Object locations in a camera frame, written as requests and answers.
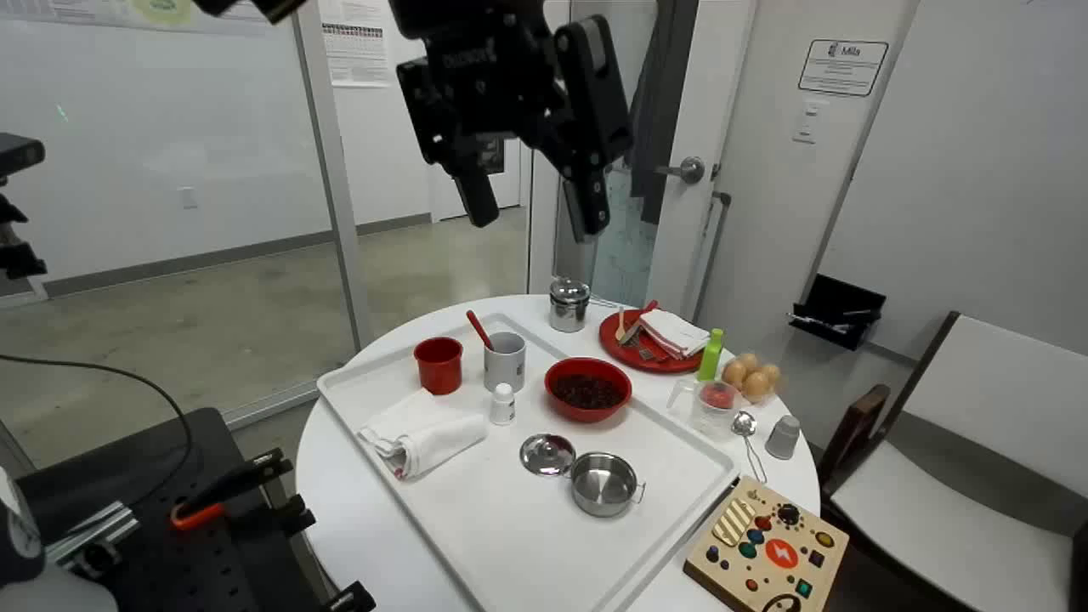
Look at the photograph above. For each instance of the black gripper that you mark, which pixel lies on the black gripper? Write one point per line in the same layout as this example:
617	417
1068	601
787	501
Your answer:
476	70

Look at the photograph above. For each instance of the small steel pot lid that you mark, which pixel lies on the small steel pot lid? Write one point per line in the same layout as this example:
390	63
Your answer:
545	453

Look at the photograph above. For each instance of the small steel pot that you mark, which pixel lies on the small steel pot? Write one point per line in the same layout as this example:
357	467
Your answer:
604	484

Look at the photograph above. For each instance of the white plastic tray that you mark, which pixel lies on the white plastic tray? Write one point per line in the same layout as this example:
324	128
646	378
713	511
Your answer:
497	532

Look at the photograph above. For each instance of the dark hanging coat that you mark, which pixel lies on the dark hanging coat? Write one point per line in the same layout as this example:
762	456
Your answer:
663	90

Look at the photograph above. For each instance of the steel canister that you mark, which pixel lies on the steel canister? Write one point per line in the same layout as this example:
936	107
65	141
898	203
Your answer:
569	308

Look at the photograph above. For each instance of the red spoon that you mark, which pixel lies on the red spoon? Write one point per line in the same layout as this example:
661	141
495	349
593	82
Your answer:
476	326

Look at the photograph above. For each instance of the white paper notice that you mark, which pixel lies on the white paper notice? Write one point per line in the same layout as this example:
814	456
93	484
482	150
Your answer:
357	51

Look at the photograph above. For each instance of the grey mug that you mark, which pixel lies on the grey mug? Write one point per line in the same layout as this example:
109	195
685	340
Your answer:
504	368

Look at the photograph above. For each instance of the white sandwich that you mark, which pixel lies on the white sandwich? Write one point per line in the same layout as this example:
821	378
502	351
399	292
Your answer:
674	332

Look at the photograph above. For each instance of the red bowl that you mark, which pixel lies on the red bowl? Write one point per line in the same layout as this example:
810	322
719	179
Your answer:
585	391

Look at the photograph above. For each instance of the small white shaker bottle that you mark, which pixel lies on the small white shaker bottle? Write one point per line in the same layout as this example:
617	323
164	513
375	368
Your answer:
504	407

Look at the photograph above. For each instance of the rolled white towel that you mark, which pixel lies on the rolled white towel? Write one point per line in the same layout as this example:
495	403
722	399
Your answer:
438	443

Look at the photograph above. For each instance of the clear cup with red content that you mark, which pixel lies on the clear cup with red content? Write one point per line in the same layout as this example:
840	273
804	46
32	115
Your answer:
715	403

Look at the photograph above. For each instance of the white door sign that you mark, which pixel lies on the white door sign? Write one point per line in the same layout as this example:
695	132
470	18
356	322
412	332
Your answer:
846	70

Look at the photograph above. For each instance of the black floor bin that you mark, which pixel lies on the black floor bin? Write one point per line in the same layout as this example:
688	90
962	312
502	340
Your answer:
838	308

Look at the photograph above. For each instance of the metal spoon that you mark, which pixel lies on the metal spoon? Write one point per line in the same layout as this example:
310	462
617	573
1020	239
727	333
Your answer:
746	421

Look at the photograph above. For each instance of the small grey cup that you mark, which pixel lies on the small grey cup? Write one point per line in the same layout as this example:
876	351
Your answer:
784	441

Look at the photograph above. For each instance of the poster with green circle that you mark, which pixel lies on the poster with green circle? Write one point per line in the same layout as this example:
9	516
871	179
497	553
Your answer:
164	6

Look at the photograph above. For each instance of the wooden busy board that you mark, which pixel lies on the wooden busy board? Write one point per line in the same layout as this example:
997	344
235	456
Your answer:
765	548

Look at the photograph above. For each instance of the dark chair with white cushions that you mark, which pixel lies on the dark chair with white cushions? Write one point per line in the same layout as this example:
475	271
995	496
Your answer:
997	386

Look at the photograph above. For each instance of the black camera stand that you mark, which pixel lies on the black camera stand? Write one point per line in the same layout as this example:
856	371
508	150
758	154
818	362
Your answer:
18	154

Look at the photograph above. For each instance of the silver metal bracket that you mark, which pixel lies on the silver metal bracket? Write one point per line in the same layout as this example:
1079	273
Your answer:
89	532

